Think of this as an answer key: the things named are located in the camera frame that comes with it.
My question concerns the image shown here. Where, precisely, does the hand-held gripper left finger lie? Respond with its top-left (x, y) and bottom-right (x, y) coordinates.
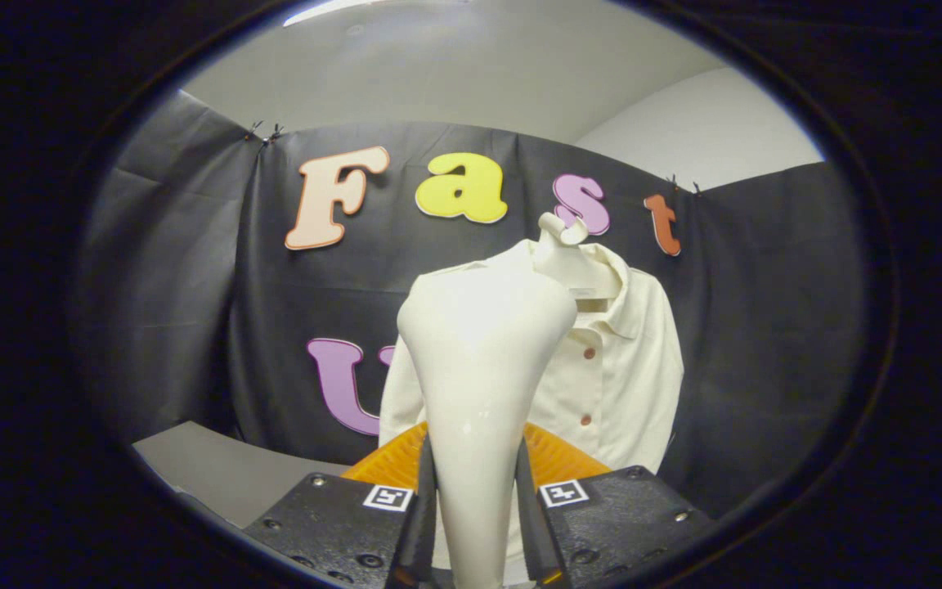
top-left (242, 421), bottom-right (437, 589)

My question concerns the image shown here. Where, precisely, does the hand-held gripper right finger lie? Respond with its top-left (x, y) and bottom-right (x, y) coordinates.
top-left (514, 421), bottom-right (717, 589)

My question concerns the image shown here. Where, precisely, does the white garment steamer head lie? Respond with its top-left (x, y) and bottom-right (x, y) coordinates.
top-left (396, 266), bottom-right (580, 589)

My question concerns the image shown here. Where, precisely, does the cream button shirt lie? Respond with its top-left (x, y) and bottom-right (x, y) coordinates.
top-left (379, 240), bottom-right (684, 475)

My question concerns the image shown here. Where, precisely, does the white clothes hanger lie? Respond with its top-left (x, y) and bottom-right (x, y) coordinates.
top-left (532, 211), bottom-right (623, 299)

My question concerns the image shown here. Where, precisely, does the grey cabinet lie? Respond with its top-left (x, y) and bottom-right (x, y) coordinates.
top-left (132, 421), bottom-right (349, 528)

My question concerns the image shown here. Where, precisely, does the ceiling light panel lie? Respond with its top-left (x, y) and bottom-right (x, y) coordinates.
top-left (283, 0), bottom-right (390, 27)

